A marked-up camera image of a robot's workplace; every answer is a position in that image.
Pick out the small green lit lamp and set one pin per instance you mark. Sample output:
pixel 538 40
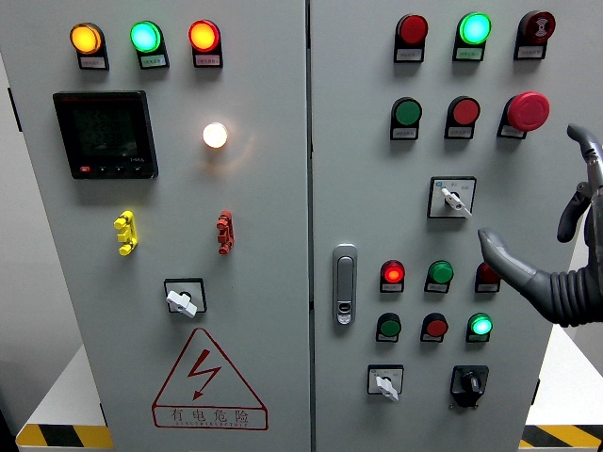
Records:
pixel 480 325

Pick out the small green domed button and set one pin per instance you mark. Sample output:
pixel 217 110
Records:
pixel 440 272

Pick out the small red flat button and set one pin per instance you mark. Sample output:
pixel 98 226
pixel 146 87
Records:
pixel 435 327

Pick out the black and yellow striped tape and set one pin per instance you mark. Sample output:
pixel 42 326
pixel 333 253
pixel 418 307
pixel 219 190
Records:
pixel 61 435
pixel 565 435

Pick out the small red lit lamp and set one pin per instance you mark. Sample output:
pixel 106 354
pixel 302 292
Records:
pixel 393 272

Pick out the small green flat button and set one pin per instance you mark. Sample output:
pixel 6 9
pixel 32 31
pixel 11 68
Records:
pixel 390 327

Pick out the large red stop button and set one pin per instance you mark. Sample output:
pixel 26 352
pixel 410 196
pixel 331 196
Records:
pixel 527 110

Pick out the large red push button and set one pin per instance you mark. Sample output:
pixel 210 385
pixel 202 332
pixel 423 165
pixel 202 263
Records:
pixel 465 111

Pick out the silver door lock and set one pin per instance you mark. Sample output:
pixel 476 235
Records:
pixel 345 282

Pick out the large green push button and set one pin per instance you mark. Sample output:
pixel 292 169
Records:
pixel 407 112

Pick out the grey cabinet door with lock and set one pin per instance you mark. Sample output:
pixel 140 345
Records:
pixel 358 165

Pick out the red buzzer with white symbol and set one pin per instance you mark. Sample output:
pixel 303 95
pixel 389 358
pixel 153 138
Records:
pixel 537 24

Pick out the large green lit lamp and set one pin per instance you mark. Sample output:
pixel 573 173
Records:
pixel 475 28

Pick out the large dark red lamp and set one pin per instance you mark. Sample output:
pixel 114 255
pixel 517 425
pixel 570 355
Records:
pixel 413 29

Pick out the grey cabinet door with display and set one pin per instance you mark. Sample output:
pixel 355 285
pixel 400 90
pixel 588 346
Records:
pixel 264 212

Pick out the red warning triangle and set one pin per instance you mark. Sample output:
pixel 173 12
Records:
pixel 203 367

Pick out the white lamp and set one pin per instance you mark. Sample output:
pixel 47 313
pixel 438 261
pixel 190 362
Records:
pixel 215 135

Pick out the red lit lamp beside green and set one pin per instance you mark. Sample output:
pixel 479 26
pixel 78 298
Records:
pixel 203 35

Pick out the black display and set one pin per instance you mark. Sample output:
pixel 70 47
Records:
pixel 106 134

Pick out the green lit lamp beside yellow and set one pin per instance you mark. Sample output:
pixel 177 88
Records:
pixel 145 36

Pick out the yellow round lamp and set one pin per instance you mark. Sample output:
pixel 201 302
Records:
pixel 86 38

